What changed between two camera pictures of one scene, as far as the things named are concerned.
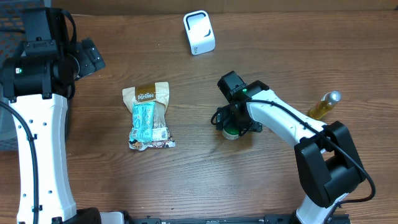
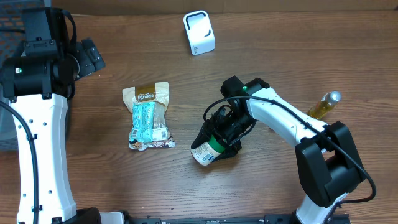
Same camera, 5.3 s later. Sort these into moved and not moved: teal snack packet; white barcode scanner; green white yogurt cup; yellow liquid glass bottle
Moved: green white yogurt cup
Not moved: yellow liquid glass bottle; white barcode scanner; teal snack packet
